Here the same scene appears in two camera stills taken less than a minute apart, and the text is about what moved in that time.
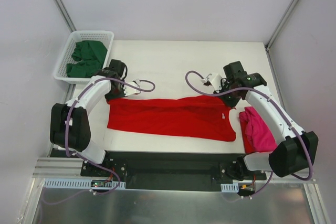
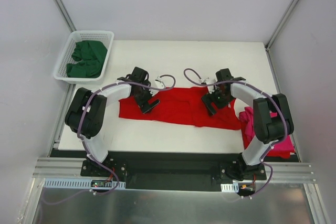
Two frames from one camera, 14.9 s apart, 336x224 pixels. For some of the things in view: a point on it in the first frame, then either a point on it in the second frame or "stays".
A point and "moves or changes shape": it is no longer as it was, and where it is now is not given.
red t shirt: x=198 y=118 moves or changes shape
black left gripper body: x=114 y=94 → x=146 y=102
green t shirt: x=91 y=55 stays
